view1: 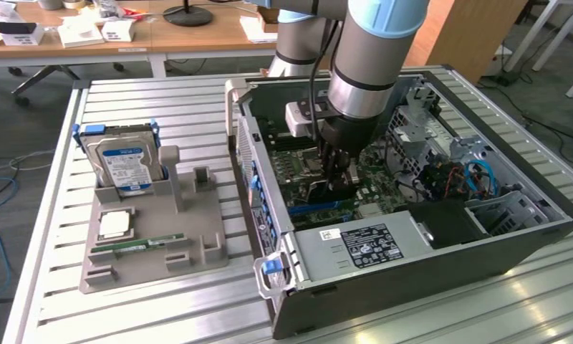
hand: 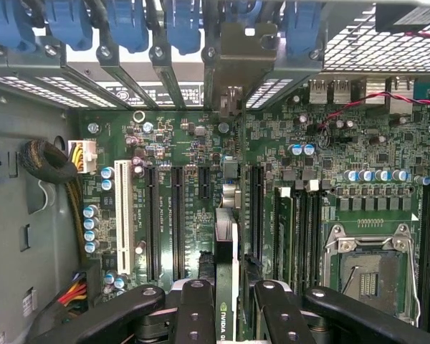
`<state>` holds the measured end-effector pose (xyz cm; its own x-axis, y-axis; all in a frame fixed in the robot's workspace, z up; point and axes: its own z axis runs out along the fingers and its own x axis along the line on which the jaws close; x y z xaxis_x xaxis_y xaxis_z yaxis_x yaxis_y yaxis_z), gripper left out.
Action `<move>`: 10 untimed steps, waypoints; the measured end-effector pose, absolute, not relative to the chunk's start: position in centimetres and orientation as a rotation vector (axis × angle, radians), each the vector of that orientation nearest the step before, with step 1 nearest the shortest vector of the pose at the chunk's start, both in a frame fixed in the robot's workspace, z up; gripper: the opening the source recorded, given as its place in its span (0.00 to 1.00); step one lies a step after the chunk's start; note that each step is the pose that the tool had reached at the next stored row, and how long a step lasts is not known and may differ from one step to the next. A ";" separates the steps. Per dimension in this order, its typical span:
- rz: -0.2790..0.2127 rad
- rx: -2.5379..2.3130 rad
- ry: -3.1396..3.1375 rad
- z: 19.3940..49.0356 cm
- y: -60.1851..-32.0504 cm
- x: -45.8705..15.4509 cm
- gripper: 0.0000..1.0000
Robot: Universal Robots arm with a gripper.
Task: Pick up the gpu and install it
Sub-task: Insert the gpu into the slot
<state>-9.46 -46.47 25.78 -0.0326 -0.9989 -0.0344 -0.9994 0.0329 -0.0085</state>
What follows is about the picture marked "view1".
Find grey power supply unit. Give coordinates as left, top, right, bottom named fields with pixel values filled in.
left=293, top=210, right=433, bottom=282

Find black open PC case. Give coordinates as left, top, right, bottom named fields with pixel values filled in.
left=224, top=70, right=573, bottom=340

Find brown cardboard box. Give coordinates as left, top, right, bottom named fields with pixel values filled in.
left=257, top=5, right=281, bottom=25

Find green motherboard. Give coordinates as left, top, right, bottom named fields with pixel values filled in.
left=260, top=118, right=412, bottom=230

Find wooden cabinet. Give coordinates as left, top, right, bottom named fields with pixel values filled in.
left=403, top=0, right=529, bottom=78

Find white paper stack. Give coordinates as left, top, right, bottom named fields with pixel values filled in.
left=240, top=14, right=279, bottom=44

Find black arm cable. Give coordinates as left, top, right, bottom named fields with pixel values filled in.
left=308, top=19, right=341, bottom=143

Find silver CPU chip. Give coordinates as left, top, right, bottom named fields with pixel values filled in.
left=99, top=211, right=131, bottom=239

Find wooden desk white frame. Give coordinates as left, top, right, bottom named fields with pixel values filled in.
left=0, top=0, right=415, bottom=79

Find grey parts rack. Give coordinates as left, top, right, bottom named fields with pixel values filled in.
left=79, top=145, right=231, bottom=295

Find orange wire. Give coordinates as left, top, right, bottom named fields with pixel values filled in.
left=447, top=166, right=460, bottom=198

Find hard disk in blue carrier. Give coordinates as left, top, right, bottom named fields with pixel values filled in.
left=71, top=120, right=167, bottom=198

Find metal disk bay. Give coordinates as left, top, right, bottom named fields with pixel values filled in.
left=465, top=191, right=563, bottom=237

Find perforated metal drive cage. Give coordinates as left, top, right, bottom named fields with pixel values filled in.
left=387, top=105, right=460, bottom=180

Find white table frame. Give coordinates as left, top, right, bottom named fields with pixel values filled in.
left=504, top=0, right=573, bottom=72

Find small white labelled box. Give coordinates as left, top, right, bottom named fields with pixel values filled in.
left=100, top=19, right=136, bottom=43

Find black round lamp base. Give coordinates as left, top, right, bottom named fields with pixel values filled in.
left=161, top=0, right=215, bottom=27

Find white box with roll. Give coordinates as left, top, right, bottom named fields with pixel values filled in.
left=56, top=21, right=105, bottom=48

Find graphics card with metal bracket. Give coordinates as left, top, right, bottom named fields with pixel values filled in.
left=301, top=178, right=359, bottom=212

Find blue wire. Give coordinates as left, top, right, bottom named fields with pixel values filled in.
left=463, top=159, right=501, bottom=198

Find green RAM stick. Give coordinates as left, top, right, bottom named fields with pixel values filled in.
left=91, top=233, right=185, bottom=255

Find black office chair base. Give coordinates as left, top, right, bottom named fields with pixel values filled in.
left=8, top=64, right=128, bottom=107

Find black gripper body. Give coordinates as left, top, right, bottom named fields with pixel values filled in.
left=317, top=114, right=380, bottom=159

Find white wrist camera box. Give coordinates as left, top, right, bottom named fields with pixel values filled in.
left=285, top=102, right=324, bottom=138

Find white box black top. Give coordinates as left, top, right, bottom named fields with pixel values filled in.
left=0, top=21, right=45, bottom=47

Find CPU socket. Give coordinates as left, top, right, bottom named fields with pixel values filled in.
left=299, top=148, right=327, bottom=177

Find blue expansion slot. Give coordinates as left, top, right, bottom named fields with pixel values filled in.
left=285, top=201, right=353, bottom=218

